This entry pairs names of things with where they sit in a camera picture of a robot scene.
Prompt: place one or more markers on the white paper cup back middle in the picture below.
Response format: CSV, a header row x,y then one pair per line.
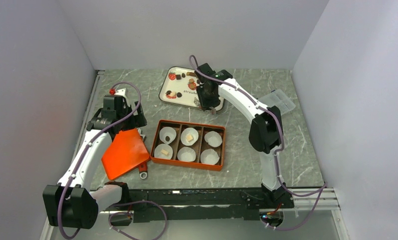
x,y
187,131

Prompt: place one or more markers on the white paper cup front left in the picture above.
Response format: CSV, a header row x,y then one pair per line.
x,y
159,155

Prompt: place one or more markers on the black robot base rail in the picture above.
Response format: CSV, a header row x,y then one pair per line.
x,y
248,203

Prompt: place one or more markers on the orange chocolate box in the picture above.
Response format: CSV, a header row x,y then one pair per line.
x,y
199,146

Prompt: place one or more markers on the white chocolate cube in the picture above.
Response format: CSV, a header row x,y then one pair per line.
x,y
189,138

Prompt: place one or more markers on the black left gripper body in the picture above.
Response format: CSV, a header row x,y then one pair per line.
x,y
135,121

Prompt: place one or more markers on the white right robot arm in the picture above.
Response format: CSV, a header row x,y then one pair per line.
x,y
266,132

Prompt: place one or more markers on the black slotted spatula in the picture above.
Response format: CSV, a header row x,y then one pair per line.
x,y
213,111

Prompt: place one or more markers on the white paper cup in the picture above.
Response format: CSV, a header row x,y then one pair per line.
x,y
187,131
186,154
209,157
167,132
213,138
159,155

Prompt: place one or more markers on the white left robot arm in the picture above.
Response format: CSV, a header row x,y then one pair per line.
x,y
69,203

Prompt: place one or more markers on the white paper cup back left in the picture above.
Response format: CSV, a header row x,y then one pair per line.
x,y
167,132

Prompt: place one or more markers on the red handled adjustable wrench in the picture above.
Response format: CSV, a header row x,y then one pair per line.
x,y
143,169

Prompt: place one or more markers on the clear plastic compartment box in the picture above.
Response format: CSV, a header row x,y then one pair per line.
x,y
277,98

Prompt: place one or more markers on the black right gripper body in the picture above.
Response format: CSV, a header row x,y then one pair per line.
x,y
207,99

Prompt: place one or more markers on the white strawberry tray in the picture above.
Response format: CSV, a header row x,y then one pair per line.
x,y
179,87

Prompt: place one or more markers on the white paper cup front right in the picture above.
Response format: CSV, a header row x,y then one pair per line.
x,y
209,157

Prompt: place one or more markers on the white paper cup back right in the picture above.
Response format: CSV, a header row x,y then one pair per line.
x,y
213,138

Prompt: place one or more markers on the white bracket with red knob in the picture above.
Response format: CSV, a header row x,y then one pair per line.
x,y
118,92

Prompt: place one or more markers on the white paper cup front middle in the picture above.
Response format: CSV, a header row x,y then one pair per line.
x,y
186,154

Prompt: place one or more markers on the orange box lid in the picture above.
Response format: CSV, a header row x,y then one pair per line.
x,y
124,154

